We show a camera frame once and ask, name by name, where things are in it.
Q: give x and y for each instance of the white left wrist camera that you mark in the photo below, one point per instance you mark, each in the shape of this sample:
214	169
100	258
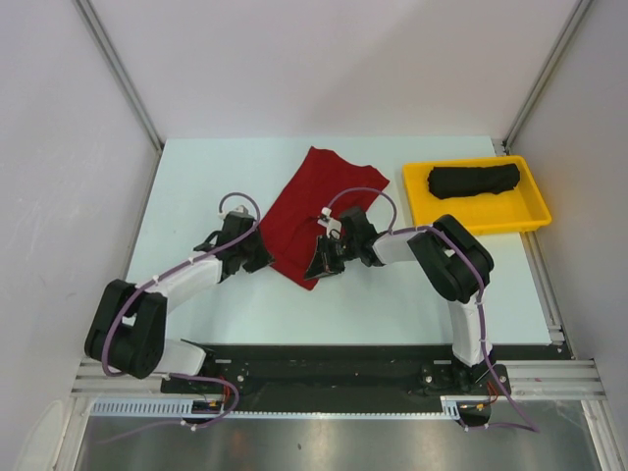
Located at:
239	211

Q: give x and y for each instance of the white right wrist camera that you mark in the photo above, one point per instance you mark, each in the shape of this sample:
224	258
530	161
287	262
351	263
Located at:
331	225

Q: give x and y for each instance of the red t shirt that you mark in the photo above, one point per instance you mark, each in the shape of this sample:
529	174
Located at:
290	227

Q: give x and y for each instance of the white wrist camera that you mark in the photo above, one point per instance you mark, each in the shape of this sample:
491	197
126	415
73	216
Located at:
239	211
331	225

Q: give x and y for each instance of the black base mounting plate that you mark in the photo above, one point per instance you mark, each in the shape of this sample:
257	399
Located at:
422	369

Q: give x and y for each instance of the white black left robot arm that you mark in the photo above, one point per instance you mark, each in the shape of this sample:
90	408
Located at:
128	331

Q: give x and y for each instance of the rolled black t shirt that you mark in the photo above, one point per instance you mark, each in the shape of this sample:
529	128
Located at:
452	182

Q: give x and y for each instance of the aluminium frame rail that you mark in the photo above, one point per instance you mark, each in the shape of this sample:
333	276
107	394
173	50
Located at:
525	379

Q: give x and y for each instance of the yellow plastic tray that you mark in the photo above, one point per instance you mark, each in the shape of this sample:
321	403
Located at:
520	210

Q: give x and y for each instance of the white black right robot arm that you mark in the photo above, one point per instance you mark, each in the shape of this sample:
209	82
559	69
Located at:
455	263

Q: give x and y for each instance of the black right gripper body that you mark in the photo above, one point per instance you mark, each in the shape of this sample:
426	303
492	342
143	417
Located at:
347	247

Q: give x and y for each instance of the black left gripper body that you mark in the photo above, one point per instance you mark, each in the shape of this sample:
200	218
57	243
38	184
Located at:
254	254

